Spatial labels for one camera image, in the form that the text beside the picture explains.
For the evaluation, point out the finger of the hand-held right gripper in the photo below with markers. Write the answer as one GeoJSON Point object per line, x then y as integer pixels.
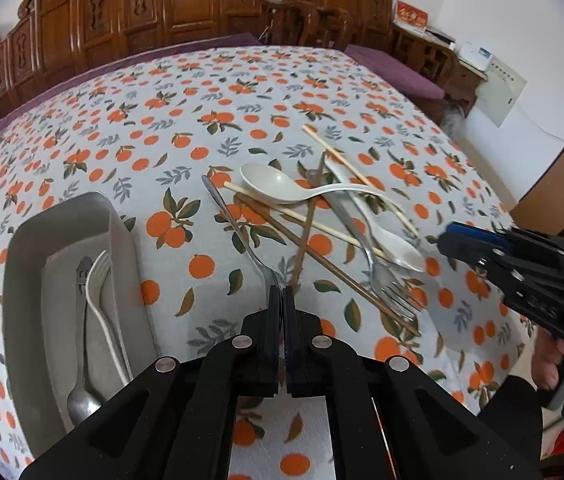
{"type": "Point", "coordinates": [477, 234]}
{"type": "Point", "coordinates": [462, 250]}

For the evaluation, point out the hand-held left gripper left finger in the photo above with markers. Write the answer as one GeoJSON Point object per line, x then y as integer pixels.
{"type": "Point", "coordinates": [274, 305]}

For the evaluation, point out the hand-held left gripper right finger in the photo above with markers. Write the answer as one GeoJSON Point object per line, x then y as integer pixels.
{"type": "Point", "coordinates": [289, 310]}

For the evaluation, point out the dark wooden chopstick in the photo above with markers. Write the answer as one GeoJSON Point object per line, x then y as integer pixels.
{"type": "Point", "coordinates": [332, 269]}
{"type": "Point", "coordinates": [304, 245]}

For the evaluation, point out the white plastic long spoon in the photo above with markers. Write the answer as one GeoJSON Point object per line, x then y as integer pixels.
{"type": "Point", "coordinates": [402, 252]}

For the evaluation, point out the metal fork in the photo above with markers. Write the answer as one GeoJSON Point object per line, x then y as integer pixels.
{"type": "Point", "coordinates": [369, 262]}
{"type": "Point", "coordinates": [237, 232]}

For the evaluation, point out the light wooden chopstick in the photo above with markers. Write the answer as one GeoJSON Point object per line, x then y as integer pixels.
{"type": "Point", "coordinates": [282, 210]}
{"type": "Point", "coordinates": [327, 146]}

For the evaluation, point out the white plastic soup spoon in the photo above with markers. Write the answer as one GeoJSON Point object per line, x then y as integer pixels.
{"type": "Point", "coordinates": [264, 180]}

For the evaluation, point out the grey rectangular tray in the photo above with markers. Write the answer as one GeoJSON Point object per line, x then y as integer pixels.
{"type": "Point", "coordinates": [26, 280]}

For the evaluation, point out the brown board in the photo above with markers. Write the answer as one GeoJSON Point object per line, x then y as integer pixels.
{"type": "Point", "coordinates": [547, 180]}

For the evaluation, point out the grey fuzzy bundle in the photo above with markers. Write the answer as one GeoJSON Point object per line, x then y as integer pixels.
{"type": "Point", "coordinates": [454, 120]}

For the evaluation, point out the white plastic fork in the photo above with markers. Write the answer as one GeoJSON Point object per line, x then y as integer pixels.
{"type": "Point", "coordinates": [99, 305]}

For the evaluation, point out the white box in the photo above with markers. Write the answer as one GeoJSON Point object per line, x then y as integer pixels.
{"type": "Point", "coordinates": [474, 55]}

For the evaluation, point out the wooden side desk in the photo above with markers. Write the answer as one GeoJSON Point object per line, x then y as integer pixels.
{"type": "Point", "coordinates": [427, 57]}

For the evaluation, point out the metal spoon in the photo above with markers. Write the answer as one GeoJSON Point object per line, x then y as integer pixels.
{"type": "Point", "coordinates": [80, 400]}

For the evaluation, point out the orange print tablecloth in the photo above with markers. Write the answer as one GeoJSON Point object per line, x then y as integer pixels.
{"type": "Point", "coordinates": [161, 110]}

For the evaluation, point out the red sign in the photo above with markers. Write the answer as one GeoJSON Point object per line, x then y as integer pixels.
{"type": "Point", "coordinates": [412, 14]}

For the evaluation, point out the wooden chair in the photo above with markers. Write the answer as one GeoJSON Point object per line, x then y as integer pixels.
{"type": "Point", "coordinates": [287, 22]}
{"type": "Point", "coordinates": [334, 27]}

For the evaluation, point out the carved wooden panel row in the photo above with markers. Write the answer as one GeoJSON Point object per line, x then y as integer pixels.
{"type": "Point", "coordinates": [196, 0]}

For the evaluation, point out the grey wall panel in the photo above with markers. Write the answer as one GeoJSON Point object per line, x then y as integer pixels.
{"type": "Point", "coordinates": [504, 87]}

